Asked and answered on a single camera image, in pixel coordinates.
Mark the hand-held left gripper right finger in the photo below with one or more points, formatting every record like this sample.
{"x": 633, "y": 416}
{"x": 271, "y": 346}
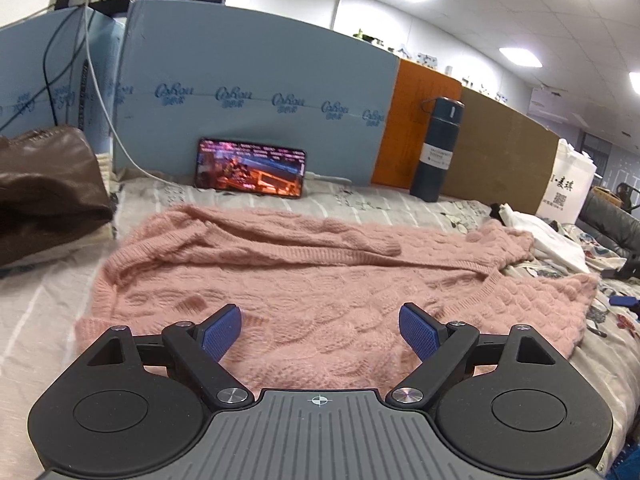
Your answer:
{"x": 417, "y": 335}

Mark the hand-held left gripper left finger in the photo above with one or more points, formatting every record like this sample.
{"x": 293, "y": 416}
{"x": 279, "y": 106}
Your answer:
{"x": 222, "y": 332}

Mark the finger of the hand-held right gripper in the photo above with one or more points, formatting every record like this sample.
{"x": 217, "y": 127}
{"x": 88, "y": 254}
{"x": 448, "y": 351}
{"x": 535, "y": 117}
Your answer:
{"x": 622, "y": 301}
{"x": 631, "y": 269}

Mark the pink knitted sweater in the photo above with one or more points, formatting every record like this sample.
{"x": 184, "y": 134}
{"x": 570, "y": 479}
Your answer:
{"x": 300, "y": 285}

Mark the brown leather bag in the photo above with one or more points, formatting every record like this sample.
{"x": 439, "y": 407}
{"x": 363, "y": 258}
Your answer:
{"x": 45, "y": 180}

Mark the dark leather sofa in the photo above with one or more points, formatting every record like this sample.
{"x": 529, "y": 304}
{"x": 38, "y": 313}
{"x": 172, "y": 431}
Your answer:
{"x": 605, "y": 215}

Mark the white cloth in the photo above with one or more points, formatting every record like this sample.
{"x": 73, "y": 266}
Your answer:
{"x": 545, "y": 240}

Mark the white tote bag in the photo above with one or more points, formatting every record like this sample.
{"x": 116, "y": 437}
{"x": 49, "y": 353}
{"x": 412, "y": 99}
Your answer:
{"x": 570, "y": 185}

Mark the smartphone with lit screen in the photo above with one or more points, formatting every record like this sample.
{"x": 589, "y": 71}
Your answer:
{"x": 250, "y": 170}

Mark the brown cardboard panel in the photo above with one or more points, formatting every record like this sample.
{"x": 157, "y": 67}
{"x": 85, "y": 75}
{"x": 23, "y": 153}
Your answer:
{"x": 500, "y": 150}

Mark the dark blue thermos flask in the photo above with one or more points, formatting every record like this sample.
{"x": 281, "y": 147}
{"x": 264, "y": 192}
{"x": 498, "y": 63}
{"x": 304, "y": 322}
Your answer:
{"x": 437, "y": 150}

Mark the cream knitted sweater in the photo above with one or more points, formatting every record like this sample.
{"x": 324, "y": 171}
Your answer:
{"x": 106, "y": 185}

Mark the orange cardboard panel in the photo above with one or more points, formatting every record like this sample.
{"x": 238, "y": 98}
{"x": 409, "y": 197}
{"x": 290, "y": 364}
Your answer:
{"x": 405, "y": 125}

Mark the ceiling light panel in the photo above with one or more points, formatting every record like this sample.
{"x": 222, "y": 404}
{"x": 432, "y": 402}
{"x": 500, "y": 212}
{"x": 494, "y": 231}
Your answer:
{"x": 520, "y": 55}

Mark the black shelf board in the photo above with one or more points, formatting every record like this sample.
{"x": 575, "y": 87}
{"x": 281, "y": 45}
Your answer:
{"x": 150, "y": 2}

